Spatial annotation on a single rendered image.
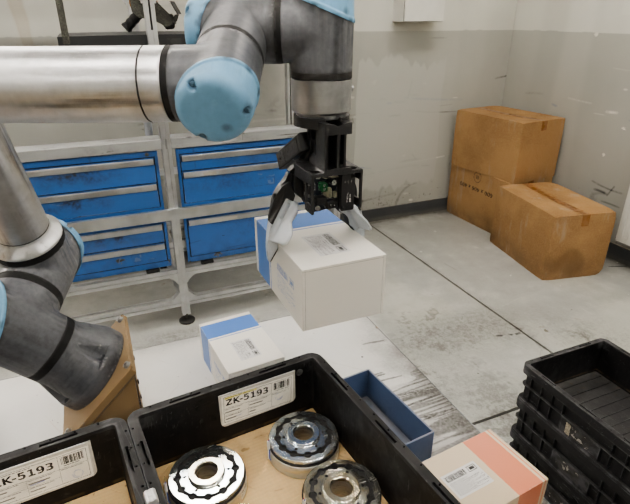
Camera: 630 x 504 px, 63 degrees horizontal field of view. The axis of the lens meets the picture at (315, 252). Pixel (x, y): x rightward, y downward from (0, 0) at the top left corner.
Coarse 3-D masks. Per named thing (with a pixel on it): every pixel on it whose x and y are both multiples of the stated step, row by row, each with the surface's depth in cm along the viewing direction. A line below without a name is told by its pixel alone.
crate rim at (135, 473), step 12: (108, 420) 69; (120, 420) 69; (72, 432) 67; (84, 432) 67; (96, 432) 67; (120, 432) 67; (36, 444) 65; (48, 444) 65; (60, 444) 65; (120, 444) 65; (132, 444) 65; (0, 456) 63; (12, 456) 63; (24, 456) 64; (132, 456) 63; (132, 468) 63; (132, 480) 60; (144, 480) 60
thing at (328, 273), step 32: (256, 224) 80; (320, 224) 77; (256, 256) 83; (288, 256) 68; (320, 256) 67; (352, 256) 67; (384, 256) 68; (288, 288) 70; (320, 288) 66; (352, 288) 68; (320, 320) 68
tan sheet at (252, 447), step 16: (256, 432) 80; (240, 448) 77; (256, 448) 77; (256, 464) 75; (160, 480) 72; (256, 480) 72; (272, 480) 72; (288, 480) 72; (304, 480) 72; (256, 496) 70; (272, 496) 70; (288, 496) 70
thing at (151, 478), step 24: (288, 360) 81; (312, 360) 81; (216, 384) 75; (240, 384) 76; (336, 384) 76; (144, 408) 71; (168, 408) 71; (360, 408) 71; (384, 432) 67; (144, 456) 65; (408, 456) 63; (432, 480) 60
